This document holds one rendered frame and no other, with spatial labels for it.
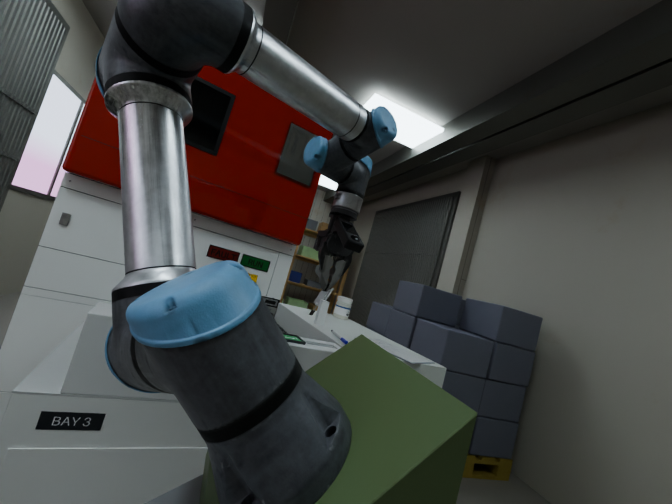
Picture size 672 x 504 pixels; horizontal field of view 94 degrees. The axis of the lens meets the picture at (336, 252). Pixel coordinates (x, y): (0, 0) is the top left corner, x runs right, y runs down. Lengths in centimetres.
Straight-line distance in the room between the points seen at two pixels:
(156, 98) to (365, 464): 52
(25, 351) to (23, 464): 66
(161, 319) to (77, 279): 104
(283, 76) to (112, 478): 76
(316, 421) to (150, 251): 28
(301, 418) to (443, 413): 14
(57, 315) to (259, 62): 107
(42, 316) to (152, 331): 107
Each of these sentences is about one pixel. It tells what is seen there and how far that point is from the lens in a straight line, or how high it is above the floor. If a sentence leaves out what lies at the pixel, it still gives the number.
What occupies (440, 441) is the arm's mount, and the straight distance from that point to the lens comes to 34.
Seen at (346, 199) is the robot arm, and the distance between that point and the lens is 80.
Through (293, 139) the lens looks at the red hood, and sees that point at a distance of 137.
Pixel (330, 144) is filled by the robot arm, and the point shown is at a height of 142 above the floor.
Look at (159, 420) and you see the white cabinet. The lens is 76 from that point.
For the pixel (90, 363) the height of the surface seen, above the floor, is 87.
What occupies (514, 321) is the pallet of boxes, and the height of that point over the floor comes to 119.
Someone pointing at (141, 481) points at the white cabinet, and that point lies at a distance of 81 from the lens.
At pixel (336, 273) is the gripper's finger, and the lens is 79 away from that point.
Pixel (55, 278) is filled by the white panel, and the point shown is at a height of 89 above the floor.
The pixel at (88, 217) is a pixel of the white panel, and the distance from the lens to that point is 131.
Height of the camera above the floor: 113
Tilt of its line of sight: 4 degrees up
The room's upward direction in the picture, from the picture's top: 16 degrees clockwise
